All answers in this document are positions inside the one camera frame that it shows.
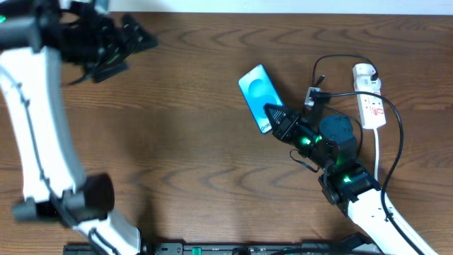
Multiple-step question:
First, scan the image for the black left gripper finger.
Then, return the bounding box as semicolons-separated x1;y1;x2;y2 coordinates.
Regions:
121;14;159;53
92;62;129;84

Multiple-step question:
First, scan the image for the blue Galaxy smartphone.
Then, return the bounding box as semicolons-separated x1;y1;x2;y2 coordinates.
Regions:
238;64;283;134

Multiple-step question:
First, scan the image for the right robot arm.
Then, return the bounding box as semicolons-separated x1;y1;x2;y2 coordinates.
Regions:
264;104;435;254

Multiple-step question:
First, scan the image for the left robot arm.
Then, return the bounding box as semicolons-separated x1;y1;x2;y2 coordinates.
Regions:
1;0;158;254

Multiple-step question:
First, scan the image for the white charger adapter plug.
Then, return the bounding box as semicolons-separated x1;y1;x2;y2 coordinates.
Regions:
354;76;382;95

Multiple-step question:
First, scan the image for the white power strip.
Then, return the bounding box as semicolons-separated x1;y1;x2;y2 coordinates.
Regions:
352;63;386;130

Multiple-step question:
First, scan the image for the white power strip cord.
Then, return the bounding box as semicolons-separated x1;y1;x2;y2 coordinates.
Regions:
372;127;381;182

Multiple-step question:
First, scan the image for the black USB charging cable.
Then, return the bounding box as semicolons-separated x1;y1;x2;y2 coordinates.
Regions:
311;54;379;160

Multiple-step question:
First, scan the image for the black left camera cable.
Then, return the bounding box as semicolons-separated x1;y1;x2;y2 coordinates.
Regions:
0;70;121;255

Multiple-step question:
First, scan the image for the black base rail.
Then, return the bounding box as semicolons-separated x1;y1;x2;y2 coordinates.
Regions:
63;241;383;255

